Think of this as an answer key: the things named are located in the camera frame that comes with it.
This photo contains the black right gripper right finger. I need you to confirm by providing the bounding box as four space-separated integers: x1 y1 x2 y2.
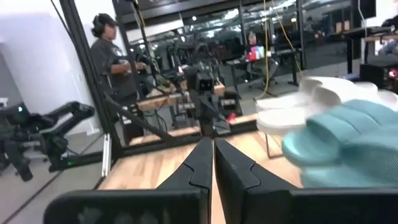
214 138 300 224

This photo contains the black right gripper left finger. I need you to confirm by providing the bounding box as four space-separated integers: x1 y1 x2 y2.
156 138 215 224

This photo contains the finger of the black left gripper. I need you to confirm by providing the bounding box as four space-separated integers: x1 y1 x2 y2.
214 107 233 136
198 105 216 137

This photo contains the green rubber slide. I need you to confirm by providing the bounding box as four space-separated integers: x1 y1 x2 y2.
282 98 398 167
300 136 398 189

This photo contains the wooden background table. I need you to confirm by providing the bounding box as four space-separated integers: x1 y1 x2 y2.
136 81 226 113

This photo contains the small colourful screen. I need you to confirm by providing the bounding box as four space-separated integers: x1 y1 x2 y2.
246 45 266 62

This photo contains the seated person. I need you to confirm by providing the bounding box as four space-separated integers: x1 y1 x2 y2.
247 30 280 88

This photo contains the standing person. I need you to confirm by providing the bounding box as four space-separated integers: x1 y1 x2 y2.
89 12 147 105

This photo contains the black background desk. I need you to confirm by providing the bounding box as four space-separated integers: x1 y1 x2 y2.
341 25 398 75

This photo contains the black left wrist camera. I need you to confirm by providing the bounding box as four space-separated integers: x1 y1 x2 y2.
195 72 216 93

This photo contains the hanging yellow cable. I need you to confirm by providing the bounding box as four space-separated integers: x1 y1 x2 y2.
253 0 303 100

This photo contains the silver frame bracket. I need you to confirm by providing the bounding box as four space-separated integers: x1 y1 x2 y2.
101 133 112 178

